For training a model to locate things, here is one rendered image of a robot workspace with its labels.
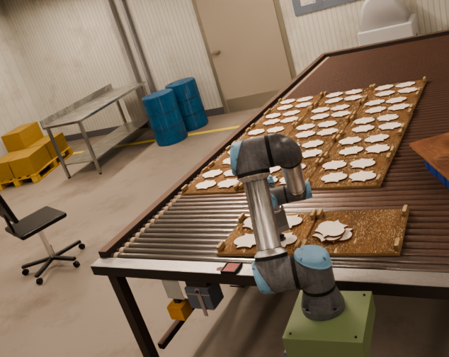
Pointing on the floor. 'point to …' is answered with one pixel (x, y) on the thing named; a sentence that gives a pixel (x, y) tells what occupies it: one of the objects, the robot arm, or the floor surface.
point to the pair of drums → (175, 111)
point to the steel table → (85, 107)
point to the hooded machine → (386, 21)
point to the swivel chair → (33, 222)
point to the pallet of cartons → (27, 156)
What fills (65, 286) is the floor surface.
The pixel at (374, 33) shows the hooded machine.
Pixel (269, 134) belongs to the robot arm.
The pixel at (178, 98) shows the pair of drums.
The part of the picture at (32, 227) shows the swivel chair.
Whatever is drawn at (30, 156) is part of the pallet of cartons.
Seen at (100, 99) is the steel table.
